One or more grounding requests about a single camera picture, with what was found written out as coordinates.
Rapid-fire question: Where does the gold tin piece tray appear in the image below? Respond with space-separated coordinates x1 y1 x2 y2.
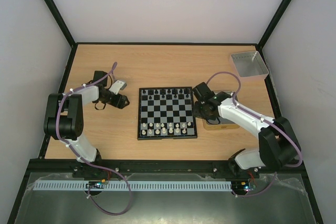
203 90 240 131

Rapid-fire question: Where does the black grey chess board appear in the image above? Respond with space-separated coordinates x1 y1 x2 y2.
138 87 197 141

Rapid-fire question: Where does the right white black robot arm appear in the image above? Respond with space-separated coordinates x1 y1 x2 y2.
193 82 303 178

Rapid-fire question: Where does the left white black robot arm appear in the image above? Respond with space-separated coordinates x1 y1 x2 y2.
44 70 130 174

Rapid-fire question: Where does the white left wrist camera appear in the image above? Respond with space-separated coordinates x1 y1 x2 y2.
109 80 127 95

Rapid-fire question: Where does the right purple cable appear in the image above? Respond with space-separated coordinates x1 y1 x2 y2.
206 71 304 199

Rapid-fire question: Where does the purple cable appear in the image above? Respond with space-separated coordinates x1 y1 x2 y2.
206 71 304 199
56 62 133 216

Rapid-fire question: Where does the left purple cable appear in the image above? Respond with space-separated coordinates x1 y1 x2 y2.
56 62 133 216

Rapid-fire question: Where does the black metal frame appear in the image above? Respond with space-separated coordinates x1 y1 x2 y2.
5 0 325 224

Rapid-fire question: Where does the grey slotted cable duct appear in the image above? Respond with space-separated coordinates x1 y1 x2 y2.
33 180 232 192

